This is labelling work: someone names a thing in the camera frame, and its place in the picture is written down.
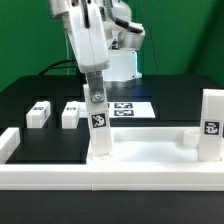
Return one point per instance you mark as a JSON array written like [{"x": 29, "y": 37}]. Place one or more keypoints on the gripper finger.
[{"x": 96, "y": 87}]

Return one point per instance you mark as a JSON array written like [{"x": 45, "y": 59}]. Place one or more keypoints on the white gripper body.
[{"x": 88, "y": 36}]

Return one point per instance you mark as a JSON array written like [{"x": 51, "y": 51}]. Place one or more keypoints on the white desk top tray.
[{"x": 158, "y": 145}]

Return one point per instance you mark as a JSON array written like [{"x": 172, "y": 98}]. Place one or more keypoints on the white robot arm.
[{"x": 124, "y": 38}]

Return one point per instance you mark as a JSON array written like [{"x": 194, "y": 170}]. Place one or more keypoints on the marker tag plate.
[{"x": 122, "y": 110}]

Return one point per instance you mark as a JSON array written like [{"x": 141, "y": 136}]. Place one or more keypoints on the white U-shaped fence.
[{"x": 98, "y": 175}]

